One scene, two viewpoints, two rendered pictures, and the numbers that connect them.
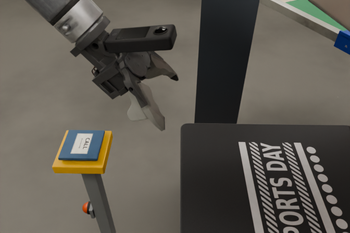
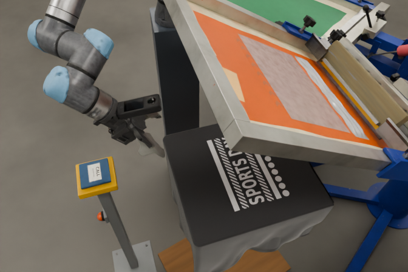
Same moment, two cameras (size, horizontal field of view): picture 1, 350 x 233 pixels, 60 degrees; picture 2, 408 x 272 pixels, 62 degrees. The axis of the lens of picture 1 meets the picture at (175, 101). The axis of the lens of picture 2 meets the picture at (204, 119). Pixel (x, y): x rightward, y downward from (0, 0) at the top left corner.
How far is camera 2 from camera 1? 46 cm
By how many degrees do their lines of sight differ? 16
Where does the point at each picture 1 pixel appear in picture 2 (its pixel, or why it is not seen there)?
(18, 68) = not seen: outside the picture
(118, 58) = (127, 122)
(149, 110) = (154, 148)
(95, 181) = (107, 195)
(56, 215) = (54, 232)
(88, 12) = (105, 101)
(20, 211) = (17, 239)
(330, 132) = not seen: hidden behind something
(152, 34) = (147, 104)
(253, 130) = (215, 129)
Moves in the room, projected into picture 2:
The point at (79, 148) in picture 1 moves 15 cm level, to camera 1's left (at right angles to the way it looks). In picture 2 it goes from (94, 176) to (48, 189)
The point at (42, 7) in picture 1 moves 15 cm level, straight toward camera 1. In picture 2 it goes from (78, 107) to (113, 144)
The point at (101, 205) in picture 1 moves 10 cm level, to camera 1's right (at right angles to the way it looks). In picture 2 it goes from (113, 211) to (138, 204)
